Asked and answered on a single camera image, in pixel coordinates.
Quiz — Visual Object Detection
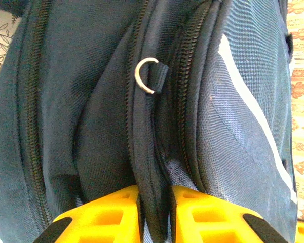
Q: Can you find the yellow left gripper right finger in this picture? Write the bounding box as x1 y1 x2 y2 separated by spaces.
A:
171 186 288 243

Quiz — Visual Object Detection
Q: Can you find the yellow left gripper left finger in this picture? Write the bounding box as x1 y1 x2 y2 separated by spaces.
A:
34 186 142 243

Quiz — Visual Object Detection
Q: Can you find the navy blue backpack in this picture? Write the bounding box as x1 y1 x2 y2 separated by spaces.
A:
0 0 298 243

